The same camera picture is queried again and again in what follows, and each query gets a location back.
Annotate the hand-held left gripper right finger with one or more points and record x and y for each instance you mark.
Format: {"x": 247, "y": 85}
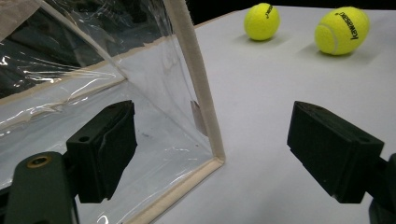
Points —
{"x": 333, "y": 152}

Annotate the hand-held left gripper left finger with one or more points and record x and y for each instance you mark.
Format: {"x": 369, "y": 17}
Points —
{"x": 102, "y": 152}

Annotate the yellow tennis ball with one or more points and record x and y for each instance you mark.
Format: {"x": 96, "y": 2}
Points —
{"x": 342, "y": 31}
{"x": 261, "y": 21}

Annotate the clear plastic bag beige trim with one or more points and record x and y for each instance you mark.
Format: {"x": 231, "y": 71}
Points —
{"x": 199, "y": 77}

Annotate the white table sheet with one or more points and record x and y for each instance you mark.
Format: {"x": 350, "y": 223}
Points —
{"x": 264, "y": 109}

